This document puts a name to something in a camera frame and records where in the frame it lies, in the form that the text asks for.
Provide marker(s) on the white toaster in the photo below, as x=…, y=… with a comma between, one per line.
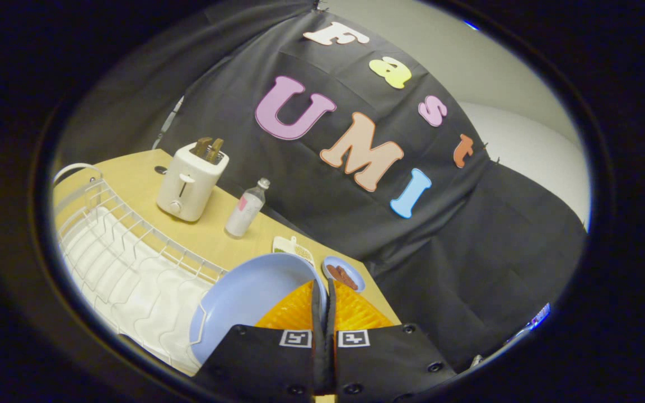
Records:
x=188, y=187

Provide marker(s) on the black backdrop cloth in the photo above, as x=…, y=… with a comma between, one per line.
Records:
x=356, y=168

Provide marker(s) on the clear plastic bottle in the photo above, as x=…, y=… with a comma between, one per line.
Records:
x=246, y=210

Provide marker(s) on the brown food sticks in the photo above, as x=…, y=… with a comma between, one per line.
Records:
x=342, y=276

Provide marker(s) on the light blue plate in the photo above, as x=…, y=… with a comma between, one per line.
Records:
x=244, y=302

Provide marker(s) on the brown toast slice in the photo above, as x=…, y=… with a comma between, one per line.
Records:
x=214, y=150
x=202, y=146

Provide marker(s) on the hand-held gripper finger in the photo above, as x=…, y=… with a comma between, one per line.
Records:
x=318, y=313
x=331, y=313

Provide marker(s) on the small blue bowl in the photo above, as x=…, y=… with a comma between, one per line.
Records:
x=350, y=270

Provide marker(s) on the white divided dish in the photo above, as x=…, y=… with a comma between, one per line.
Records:
x=291, y=247

